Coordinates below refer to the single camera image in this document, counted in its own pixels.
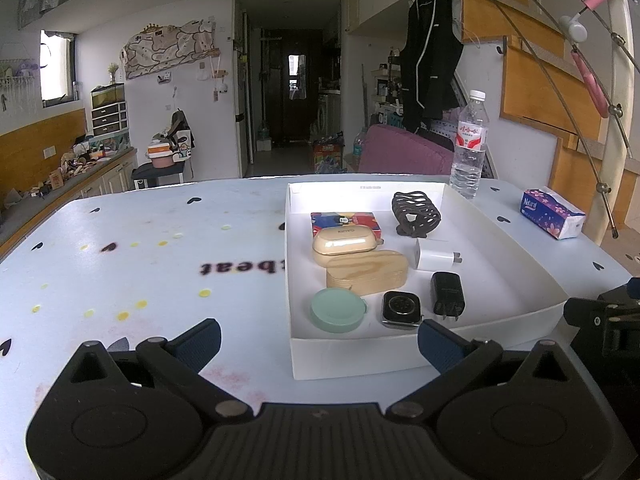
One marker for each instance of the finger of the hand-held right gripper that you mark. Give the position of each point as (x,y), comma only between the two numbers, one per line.
(632,290)
(582,312)

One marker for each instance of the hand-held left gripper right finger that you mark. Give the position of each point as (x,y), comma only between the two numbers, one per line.
(440,350)

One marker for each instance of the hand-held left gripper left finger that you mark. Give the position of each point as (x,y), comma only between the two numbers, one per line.
(200,342)

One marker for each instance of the black smart watch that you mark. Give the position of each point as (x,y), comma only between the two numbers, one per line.
(401,307)

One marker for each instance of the black wall charger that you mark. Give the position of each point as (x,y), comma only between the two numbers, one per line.
(447,290)

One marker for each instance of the white cardboard tray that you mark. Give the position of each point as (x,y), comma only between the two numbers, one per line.
(500,280)

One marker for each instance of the white wall charger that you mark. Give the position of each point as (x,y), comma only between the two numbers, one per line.
(432,255)

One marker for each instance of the light wooden block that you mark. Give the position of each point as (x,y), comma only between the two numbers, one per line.
(370,270)

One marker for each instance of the green round disc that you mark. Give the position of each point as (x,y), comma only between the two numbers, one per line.
(336,310)

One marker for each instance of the dark brown woven holder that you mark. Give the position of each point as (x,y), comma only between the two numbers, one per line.
(415,212)

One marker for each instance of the beige earbuds case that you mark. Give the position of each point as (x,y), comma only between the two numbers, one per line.
(345,245)

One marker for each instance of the colourful card box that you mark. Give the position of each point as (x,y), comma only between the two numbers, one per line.
(360,220)

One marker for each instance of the purple floral tissue pack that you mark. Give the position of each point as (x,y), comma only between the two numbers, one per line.
(547,210)

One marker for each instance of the dark blue stool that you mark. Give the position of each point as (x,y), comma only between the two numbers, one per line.
(160,172)

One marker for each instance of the cream curved pole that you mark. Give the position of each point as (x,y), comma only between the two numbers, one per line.
(615,110)

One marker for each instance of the pink lunch container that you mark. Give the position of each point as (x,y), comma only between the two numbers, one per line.
(160,156)

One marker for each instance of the cream counter cabinet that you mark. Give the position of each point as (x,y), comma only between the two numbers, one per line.
(100,180)

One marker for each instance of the clear plastic water bottle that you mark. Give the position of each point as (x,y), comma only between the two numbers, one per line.
(467,160)

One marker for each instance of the pink upholstered chair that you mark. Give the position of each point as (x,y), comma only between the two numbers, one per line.
(400,152)

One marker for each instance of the pile of small counter clutter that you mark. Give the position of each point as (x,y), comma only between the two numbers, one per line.
(75,162)

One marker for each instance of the small blue label bottle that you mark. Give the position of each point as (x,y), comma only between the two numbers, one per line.
(359,144)

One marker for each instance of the colourful toy box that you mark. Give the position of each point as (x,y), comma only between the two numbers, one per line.
(327,155)

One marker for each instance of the small drawer organizer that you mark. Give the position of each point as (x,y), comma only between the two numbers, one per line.
(107,115)

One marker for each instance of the cluttered storage shelf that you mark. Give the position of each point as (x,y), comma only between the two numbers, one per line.
(390,90)

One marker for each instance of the small white flower vase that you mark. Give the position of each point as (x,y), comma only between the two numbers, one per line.
(114,74)

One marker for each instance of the black hanging jacket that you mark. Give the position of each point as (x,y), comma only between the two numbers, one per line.
(425,60)

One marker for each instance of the bear print cloth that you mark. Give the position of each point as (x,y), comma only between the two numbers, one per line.
(170,47)

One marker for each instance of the window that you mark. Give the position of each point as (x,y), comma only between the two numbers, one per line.
(55,70)

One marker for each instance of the white wall outlet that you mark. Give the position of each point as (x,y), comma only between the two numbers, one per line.
(49,151)

